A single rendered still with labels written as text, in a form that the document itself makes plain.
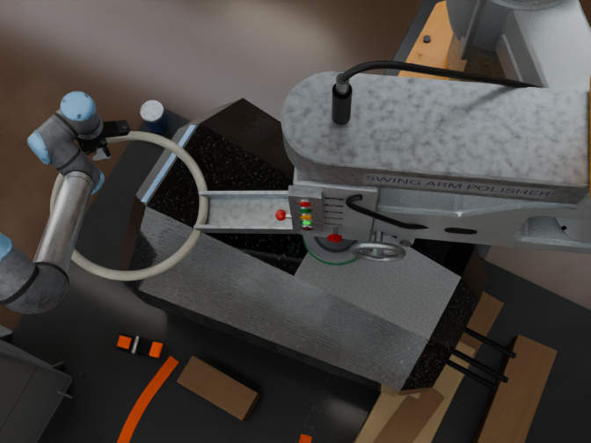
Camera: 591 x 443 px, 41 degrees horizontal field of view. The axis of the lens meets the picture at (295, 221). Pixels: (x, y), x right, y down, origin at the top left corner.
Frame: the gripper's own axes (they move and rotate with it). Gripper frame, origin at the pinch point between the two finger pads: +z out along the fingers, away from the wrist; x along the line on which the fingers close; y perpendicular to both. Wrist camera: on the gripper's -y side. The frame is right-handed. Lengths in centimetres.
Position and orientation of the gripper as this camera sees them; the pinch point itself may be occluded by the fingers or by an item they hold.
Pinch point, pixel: (106, 148)
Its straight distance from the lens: 268.2
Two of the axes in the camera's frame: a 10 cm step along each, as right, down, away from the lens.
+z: -0.5, 2.8, 9.6
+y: -9.1, 3.9, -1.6
